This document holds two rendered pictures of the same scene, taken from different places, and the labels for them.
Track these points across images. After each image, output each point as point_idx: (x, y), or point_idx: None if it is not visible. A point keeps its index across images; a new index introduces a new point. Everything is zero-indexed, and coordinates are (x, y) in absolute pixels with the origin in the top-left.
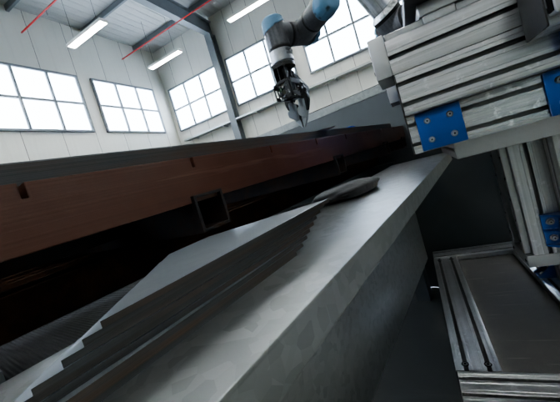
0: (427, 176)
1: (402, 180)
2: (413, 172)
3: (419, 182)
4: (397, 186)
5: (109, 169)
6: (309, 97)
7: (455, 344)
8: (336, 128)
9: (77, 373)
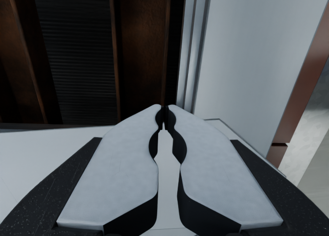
0: (314, 153)
1: (294, 151)
2: (316, 108)
3: (302, 174)
4: (286, 173)
5: None
6: (323, 218)
7: None
8: (282, 117)
9: None
